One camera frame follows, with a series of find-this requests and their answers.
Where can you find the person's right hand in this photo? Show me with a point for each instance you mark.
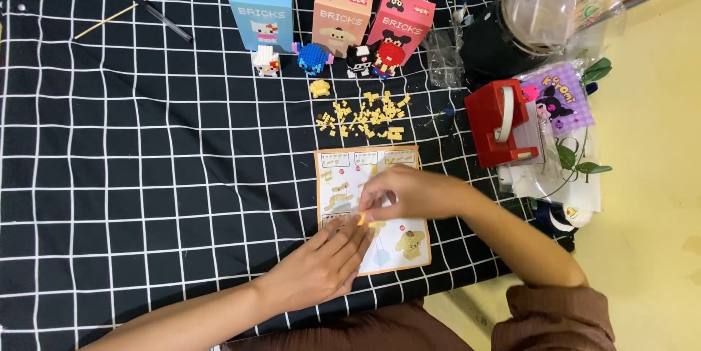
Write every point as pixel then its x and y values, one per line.
pixel 416 192

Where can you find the person's left hand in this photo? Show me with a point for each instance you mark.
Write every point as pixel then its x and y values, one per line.
pixel 320 269

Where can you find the person's left fingers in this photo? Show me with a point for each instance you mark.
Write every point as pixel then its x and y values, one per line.
pixel 350 233

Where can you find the person's right fingers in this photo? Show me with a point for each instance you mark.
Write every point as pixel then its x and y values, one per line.
pixel 378 197

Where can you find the small yellow brick piece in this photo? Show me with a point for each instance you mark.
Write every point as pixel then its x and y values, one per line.
pixel 362 220

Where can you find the brick instruction sheet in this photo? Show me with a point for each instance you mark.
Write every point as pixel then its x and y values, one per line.
pixel 402 241

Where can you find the pile of yellow bricks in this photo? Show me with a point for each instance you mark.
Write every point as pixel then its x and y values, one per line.
pixel 367 115

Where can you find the brown lap clothing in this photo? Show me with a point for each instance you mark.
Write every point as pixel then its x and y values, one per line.
pixel 350 332

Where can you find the small yellow brick assembly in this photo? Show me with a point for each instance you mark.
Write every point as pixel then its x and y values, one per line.
pixel 320 88

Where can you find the black and white brick figure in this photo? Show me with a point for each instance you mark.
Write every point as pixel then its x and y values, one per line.
pixel 359 61

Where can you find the red mouse brick figure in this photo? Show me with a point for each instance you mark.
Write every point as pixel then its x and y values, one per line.
pixel 389 58

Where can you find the red tape dispenser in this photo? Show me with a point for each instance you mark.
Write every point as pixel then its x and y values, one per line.
pixel 501 121

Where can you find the blue brick figure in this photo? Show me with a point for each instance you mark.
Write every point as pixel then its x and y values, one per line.
pixel 313 58

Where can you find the white cat brick figure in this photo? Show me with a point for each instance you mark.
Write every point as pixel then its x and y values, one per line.
pixel 266 61

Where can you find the pink bricks box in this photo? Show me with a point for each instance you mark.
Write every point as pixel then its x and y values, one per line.
pixel 402 22

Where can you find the peach bricks box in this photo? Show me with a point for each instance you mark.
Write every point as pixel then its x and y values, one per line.
pixel 340 14

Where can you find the black round container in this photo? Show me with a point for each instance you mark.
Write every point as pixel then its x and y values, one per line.
pixel 493 44

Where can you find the white plush toy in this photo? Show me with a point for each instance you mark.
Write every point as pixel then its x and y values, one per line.
pixel 569 217

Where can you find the green leafy vine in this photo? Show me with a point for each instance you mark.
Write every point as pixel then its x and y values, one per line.
pixel 575 162

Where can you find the purple cartoon pouch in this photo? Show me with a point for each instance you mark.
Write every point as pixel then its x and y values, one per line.
pixel 561 102

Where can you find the brown sleeve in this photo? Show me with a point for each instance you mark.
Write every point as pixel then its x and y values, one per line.
pixel 553 318

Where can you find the blue bricks box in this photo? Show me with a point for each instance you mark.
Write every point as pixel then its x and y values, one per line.
pixel 263 11

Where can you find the black checked cloth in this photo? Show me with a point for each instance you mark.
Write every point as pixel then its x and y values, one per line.
pixel 137 148

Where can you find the clear plastic cup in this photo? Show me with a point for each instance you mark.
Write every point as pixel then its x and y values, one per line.
pixel 539 14

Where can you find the black pen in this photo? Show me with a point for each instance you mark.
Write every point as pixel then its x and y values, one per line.
pixel 150 9

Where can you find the thin wooden stick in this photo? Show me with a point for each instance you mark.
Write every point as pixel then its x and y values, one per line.
pixel 131 7

